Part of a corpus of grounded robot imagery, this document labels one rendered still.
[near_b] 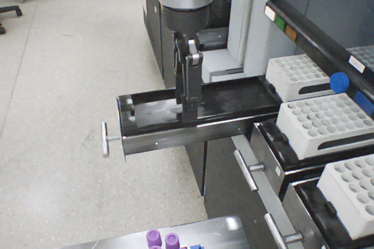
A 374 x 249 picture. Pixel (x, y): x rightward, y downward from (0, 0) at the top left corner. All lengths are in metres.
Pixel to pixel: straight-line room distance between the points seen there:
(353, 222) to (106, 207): 1.16
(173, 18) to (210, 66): 0.45
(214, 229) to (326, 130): 0.26
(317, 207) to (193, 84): 0.28
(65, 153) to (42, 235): 0.45
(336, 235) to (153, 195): 1.08
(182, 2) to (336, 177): 0.35
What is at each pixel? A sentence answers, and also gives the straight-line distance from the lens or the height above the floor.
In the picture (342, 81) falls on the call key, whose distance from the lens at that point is 0.50.
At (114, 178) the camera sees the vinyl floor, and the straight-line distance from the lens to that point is 1.60.
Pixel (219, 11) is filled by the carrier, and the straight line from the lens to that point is 1.03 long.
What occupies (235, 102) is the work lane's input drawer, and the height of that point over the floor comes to 0.80.
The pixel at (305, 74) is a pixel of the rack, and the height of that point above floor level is 0.86.
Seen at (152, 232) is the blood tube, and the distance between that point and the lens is 0.36.
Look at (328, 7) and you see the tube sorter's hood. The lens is 0.56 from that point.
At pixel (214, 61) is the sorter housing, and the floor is 0.73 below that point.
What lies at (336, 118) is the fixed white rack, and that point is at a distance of 0.64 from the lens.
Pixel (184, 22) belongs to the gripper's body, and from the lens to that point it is 0.51.
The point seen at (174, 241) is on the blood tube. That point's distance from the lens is 0.36.
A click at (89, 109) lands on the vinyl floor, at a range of 2.00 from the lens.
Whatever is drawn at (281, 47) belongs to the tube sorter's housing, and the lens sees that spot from 0.79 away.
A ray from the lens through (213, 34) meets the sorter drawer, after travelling 1.01.
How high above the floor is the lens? 1.25
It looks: 41 degrees down
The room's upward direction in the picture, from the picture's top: straight up
